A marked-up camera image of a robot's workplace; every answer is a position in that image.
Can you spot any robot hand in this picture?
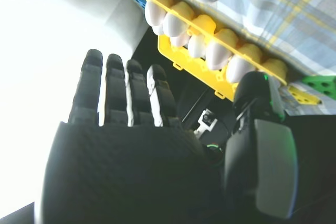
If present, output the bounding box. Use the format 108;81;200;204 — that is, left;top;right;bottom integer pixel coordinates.
41;48;299;224

